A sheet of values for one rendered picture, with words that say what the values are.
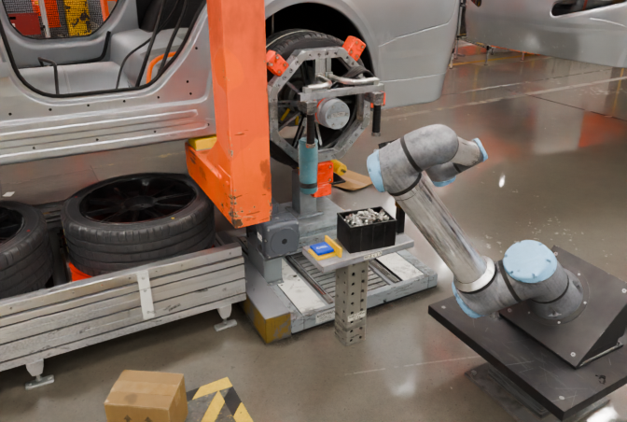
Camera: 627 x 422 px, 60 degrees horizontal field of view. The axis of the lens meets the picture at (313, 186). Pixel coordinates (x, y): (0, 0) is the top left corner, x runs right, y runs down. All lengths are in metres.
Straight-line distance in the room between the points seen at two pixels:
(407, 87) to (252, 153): 1.23
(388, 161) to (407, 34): 1.49
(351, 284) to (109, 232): 0.99
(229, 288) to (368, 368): 0.66
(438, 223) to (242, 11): 0.96
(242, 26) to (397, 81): 1.25
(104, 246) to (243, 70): 0.92
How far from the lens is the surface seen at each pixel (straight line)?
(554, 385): 1.94
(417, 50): 3.04
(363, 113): 2.72
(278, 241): 2.47
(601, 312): 2.05
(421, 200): 1.64
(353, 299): 2.26
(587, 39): 4.54
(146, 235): 2.30
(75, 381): 2.42
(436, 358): 2.39
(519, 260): 1.89
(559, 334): 2.05
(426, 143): 1.56
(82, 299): 2.25
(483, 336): 2.05
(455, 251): 1.78
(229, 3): 1.95
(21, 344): 2.33
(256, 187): 2.14
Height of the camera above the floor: 1.53
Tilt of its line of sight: 23 degrees down
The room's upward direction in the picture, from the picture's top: straight up
